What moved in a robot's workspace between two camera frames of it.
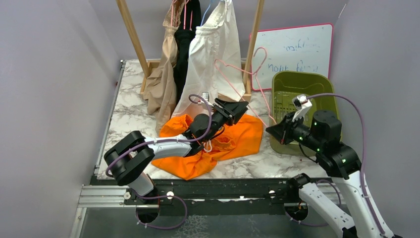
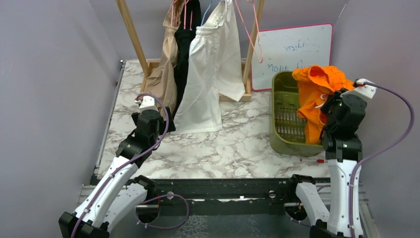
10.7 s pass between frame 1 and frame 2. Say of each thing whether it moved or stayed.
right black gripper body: moved
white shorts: stayed
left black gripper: moved
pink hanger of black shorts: stayed
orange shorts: moved
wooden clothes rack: stayed
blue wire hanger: stayed
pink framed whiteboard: stayed
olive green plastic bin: stayed
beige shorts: stayed
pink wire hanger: moved
